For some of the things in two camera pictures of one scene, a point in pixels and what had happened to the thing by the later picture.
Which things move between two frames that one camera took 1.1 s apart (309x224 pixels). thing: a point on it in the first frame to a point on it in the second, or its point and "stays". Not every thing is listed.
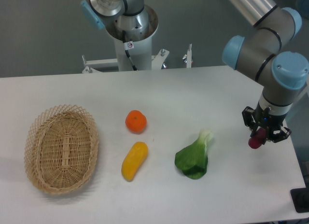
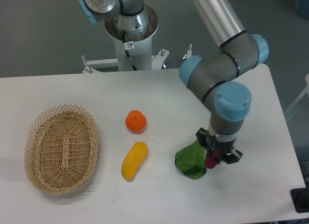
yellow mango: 134,158 stays
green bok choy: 193,159 stays
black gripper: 264,119 to 222,147
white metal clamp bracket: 187,58 stays
